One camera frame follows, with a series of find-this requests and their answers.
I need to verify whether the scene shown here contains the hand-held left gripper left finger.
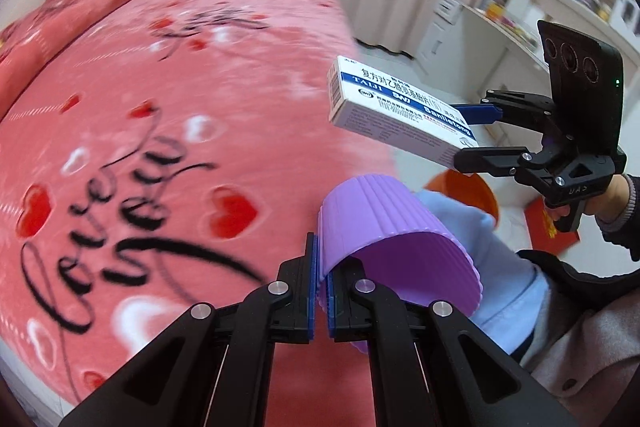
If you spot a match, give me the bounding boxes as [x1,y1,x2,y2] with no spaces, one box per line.
[59,233,321,427]

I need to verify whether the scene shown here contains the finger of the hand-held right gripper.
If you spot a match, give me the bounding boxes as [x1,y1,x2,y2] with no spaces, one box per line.
[460,89,558,132]
[452,146,546,178]

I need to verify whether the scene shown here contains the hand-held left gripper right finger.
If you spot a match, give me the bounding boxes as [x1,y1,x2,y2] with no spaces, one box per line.
[325,257,581,427]

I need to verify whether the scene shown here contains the long white blue medicine box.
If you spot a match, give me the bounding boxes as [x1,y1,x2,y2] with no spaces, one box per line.
[327,55,478,168]

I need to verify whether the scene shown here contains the purple ribbed cup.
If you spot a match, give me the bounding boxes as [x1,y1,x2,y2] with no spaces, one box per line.
[318,174,483,353]

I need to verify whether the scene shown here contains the person's right hand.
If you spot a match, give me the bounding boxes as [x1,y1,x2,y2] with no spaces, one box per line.
[582,174,633,220]

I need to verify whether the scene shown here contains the orange round bin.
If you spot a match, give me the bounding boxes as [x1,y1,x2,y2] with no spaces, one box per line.
[427,171,500,228]

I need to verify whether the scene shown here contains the white desk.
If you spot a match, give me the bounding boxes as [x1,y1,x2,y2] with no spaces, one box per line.
[417,0,556,118]

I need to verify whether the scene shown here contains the red paper sheet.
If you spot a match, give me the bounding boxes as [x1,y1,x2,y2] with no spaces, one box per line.
[525,197,581,248]

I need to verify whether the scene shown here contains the small white drawer unit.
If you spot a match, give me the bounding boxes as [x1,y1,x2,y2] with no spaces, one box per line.
[432,0,463,25]

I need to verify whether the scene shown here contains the person's light blue pants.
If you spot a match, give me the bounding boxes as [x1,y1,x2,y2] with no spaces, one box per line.
[415,189,546,355]

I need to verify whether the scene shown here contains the red printed blanket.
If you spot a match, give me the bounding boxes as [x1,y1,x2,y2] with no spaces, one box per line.
[0,0,416,427]

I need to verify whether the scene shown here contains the person's grey coat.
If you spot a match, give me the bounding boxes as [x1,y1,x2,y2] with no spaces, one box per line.
[530,297,640,427]

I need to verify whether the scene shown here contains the folded red quilt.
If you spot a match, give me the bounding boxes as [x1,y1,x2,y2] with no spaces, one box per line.
[0,0,178,118]

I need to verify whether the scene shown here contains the wall photos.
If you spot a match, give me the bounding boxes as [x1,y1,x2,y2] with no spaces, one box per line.
[617,0,640,38]

